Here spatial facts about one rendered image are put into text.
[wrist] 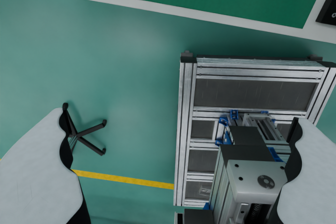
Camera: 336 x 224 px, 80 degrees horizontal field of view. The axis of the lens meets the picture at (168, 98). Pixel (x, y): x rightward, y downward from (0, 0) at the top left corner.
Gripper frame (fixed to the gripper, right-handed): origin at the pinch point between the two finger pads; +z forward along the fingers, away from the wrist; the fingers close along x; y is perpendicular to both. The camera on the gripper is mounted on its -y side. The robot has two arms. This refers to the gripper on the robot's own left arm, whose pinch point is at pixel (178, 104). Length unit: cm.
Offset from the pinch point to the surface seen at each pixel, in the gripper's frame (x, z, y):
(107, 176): -60, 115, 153
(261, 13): 19.1, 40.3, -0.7
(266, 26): 21.0, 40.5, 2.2
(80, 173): -85, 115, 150
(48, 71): -87, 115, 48
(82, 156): -79, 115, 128
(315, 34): 33, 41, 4
